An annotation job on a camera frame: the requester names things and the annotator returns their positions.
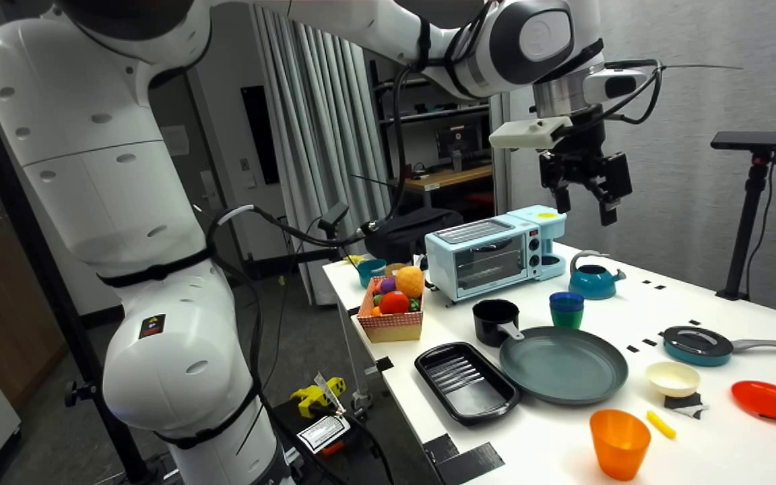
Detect black tape patch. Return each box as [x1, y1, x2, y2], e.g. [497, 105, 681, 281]
[421, 434, 462, 466]
[438, 440, 508, 485]

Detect small orange-red plate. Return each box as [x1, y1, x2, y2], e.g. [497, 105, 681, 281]
[730, 378, 776, 426]

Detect wooden crate with toys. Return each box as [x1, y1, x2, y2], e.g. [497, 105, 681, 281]
[355, 277, 426, 345]

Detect black shelving rack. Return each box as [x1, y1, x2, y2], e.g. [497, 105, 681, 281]
[370, 52, 500, 218]

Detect grey curtain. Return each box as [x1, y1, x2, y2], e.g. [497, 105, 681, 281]
[485, 0, 776, 319]

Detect yellow toy fry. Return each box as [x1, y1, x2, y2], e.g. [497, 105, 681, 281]
[644, 407, 680, 442]

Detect yellow clamp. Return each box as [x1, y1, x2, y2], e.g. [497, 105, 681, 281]
[289, 374, 350, 421]

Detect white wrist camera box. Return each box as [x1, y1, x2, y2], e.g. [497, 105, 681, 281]
[487, 116, 574, 155]

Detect white pleated curtain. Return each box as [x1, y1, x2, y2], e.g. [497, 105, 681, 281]
[249, 9, 397, 308]

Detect small black display box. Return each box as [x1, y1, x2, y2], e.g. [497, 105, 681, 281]
[295, 413, 355, 462]

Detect large grey-blue round plate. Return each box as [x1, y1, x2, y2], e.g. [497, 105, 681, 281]
[500, 323, 630, 407]

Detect black ridged grill tray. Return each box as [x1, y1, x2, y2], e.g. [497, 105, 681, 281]
[413, 339, 523, 428]

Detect small teal cup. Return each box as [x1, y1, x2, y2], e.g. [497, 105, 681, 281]
[355, 257, 390, 291]

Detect red plush fruit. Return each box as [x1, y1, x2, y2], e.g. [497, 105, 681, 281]
[377, 289, 413, 316]

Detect teal toy kettle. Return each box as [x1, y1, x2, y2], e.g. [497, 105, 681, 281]
[570, 252, 628, 303]

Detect small black block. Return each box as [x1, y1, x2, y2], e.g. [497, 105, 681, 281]
[660, 390, 706, 421]

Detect small teal frying pan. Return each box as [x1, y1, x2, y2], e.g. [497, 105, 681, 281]
[659, 323, 776, 370]

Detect orange plush fruit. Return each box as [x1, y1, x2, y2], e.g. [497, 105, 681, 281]
[395, 265, 430, 306]

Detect translucent orange plastic cup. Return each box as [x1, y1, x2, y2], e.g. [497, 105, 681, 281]
[589, 407, 655, 483]

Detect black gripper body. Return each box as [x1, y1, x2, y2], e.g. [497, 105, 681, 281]
[537, 112, 637, 206]

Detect cream plastic bowl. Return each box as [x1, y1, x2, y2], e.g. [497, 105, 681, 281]
[646, 358, 704, 403]

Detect light blue toaster oven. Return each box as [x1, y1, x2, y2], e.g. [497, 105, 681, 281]
[423, 206, 571, 306]

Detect small black pot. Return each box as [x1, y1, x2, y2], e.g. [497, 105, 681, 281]
[471, 298, 528, 349]

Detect stacked blue green cups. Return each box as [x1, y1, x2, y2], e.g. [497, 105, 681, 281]
[547, 289, 589, 331]

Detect black bag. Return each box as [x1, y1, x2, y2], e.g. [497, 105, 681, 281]
[361, 206, 467, 265]

